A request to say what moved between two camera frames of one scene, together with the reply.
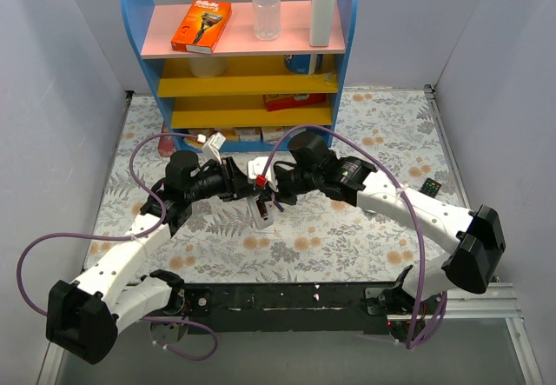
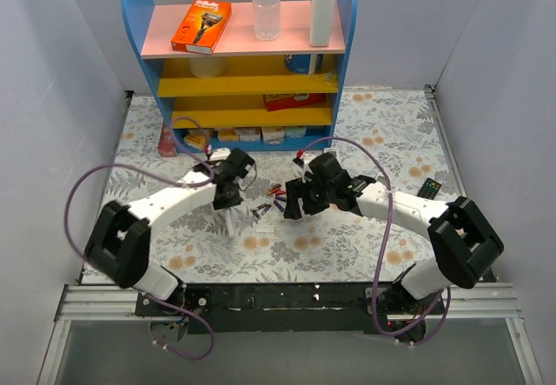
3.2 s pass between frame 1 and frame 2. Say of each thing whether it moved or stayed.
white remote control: moved
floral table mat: stayed
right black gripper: moved
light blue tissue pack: stayed
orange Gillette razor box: stayed
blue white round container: stayed
